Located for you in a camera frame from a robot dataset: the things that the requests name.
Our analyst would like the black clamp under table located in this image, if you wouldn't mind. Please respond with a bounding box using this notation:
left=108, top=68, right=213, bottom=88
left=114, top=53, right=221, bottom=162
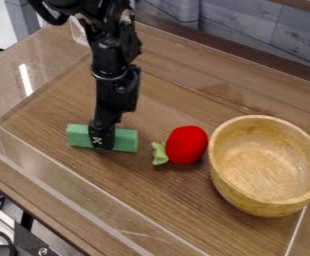
left=14, top=223, right=62, bottom=256

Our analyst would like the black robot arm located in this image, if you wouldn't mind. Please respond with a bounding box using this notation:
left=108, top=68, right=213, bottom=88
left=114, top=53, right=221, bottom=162
left=28, top=0, right=142, bottom=153

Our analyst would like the clear acrylic corner bracket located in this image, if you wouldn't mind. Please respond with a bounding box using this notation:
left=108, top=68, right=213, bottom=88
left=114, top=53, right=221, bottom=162
left=70, top=17, right=90, bottom=47

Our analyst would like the brown wooden bowl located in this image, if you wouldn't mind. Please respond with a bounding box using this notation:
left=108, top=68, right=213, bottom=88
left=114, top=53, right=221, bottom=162
left=209, top=115, right=310, bottom=217

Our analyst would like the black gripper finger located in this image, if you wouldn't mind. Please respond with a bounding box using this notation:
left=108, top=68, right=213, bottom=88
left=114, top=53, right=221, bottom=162
left=88, top=120, right=115, bottom=150

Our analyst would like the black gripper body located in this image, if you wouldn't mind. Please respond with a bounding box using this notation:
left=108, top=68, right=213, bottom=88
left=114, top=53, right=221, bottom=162
left=91, top=64, right=142, bottom=129

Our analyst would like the green foam block stick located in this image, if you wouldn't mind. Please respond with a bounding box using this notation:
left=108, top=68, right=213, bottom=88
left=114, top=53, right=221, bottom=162
left=66, top=124, right=139, bottom=153

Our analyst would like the red plush strawberry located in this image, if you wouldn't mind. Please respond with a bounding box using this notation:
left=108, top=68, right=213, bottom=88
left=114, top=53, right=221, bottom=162
left=151, top=126, right=209, bottom=165

